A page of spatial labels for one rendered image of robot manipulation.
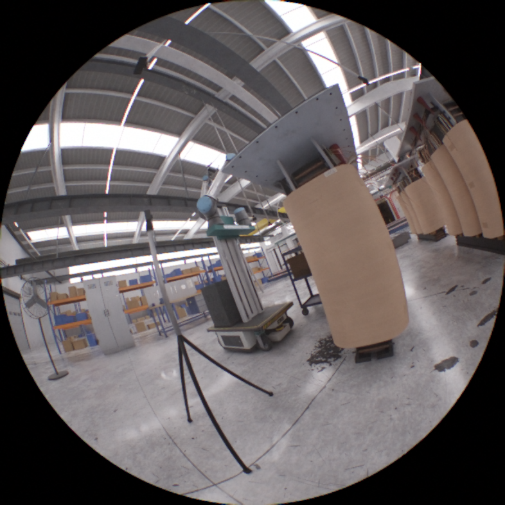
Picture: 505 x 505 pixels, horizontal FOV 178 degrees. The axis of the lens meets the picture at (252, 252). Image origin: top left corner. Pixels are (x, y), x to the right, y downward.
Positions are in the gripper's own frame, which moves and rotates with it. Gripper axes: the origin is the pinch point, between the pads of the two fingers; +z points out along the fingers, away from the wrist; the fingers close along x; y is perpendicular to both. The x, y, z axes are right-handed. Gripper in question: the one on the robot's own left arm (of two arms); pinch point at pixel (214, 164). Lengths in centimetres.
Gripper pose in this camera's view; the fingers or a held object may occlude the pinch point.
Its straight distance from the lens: 267.4
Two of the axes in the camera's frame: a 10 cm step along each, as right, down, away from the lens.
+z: 5.8, -5.2, -6.2
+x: 7.9, 1.8, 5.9
